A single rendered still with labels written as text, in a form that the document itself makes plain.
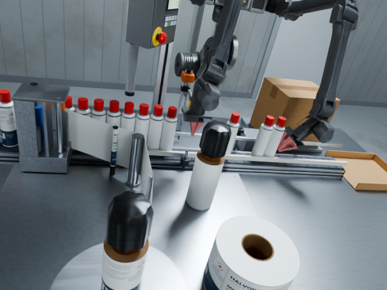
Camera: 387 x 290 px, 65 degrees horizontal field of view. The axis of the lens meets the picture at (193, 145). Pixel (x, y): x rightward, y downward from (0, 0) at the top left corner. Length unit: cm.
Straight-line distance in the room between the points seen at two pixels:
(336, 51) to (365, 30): 387
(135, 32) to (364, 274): 106
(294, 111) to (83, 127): 94
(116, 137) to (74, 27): 282
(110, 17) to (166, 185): 285
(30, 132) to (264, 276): 76
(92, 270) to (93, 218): 18
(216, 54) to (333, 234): 75
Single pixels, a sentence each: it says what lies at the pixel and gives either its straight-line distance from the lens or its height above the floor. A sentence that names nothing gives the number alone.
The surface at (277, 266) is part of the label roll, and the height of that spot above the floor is 102.
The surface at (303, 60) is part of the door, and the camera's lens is 469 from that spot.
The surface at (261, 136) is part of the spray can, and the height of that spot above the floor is 100.
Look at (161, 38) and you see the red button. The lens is 103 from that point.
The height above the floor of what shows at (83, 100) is 108.
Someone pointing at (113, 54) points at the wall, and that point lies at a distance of 383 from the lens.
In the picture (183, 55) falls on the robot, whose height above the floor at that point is 96.
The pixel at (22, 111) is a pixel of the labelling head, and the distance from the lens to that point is 101.
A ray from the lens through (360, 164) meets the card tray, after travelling 179.
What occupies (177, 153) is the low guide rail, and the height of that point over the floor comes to 91.
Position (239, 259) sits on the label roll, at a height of 102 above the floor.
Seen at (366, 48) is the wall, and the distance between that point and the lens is 538.
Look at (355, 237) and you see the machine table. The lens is 129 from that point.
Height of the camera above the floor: 157
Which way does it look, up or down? 31 degrees down
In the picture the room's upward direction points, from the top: 13 degrees clockwise
